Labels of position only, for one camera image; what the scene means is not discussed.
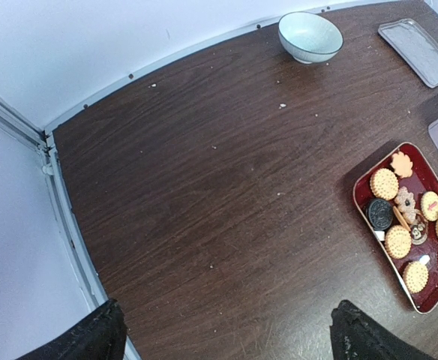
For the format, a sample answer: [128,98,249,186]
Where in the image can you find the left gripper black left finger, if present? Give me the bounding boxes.
[20,299,127,359]

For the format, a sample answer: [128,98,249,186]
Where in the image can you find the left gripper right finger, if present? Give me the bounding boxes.
[330,300,432,359]

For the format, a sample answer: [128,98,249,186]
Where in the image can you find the flower shaped tan cookie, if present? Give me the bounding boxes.
[391,151,413,179]

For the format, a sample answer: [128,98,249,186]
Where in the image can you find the pale blue ceramic bowl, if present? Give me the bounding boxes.
[278,12,344,65]

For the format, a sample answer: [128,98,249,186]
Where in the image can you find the red cookie tray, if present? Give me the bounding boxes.
[352,142,438,314]

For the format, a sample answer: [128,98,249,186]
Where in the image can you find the left aluminium frame post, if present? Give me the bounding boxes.
[0,98,50,153]

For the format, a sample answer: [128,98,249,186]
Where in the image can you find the black sandwich cookie upper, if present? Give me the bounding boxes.
[366,198,394,231]

